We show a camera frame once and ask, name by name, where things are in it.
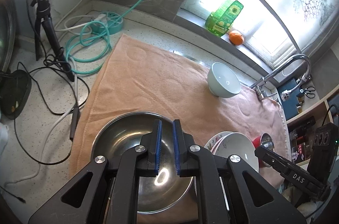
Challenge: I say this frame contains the large floral blue plate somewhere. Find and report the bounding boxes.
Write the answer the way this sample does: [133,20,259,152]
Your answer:
[204,131,232,152]

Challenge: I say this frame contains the gloved right hand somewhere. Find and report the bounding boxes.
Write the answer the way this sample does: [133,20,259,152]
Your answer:
[282,186,317,218]

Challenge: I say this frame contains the small floral deep plate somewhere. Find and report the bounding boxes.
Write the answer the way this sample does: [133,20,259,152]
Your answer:
[211,132,232,154]

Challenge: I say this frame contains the white cable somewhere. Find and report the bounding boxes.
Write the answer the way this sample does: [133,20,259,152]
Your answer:
[3,0,107,187]

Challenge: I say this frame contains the black tripod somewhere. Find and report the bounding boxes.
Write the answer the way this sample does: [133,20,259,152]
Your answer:
[31,0,75,82]

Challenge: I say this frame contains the green dish soap bottle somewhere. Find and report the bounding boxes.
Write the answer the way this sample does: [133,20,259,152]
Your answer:
[204,0,245,37]

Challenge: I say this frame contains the light blue ceramic bowl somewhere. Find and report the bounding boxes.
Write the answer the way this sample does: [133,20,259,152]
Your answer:
[207,62,241,98]

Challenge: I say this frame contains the red steel small bowl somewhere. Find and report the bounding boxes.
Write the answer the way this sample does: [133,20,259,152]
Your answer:
[252,133,275,168]

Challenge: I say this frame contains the orange brown towel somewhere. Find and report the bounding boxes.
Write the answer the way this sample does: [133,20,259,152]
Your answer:
[69,35,291,176]

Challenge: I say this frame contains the chrome kitchen faucet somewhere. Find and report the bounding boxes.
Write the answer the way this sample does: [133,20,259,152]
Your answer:
[250,54,313,102]

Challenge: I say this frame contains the large stainless steel bowl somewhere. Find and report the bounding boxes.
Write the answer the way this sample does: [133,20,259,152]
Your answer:
[90,111,195,214]

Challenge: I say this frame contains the black scissors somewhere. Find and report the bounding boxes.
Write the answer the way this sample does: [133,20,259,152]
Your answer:
[300,86,316,99]

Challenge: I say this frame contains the teal cable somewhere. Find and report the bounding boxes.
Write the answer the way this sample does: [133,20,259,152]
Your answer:
[64,0,177,76]

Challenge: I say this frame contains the black oval device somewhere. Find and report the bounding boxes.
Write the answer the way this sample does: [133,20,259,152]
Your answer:
[0,70,32,120]

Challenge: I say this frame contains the orange tangerine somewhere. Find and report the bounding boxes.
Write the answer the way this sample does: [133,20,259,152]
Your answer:
[229,30,244,46]

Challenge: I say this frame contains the blue knife block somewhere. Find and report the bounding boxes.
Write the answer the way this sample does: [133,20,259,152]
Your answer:
[278,78,304,120]

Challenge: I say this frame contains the white plate grey leaf pattern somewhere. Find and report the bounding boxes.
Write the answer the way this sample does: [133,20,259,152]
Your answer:
[215,132,259,172]

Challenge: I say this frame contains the teal power strip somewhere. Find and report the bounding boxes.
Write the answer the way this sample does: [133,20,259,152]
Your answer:
[90,12,124,35]

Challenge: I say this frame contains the wooden shelf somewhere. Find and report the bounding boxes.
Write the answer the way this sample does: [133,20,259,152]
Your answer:
[287,91,338,166]

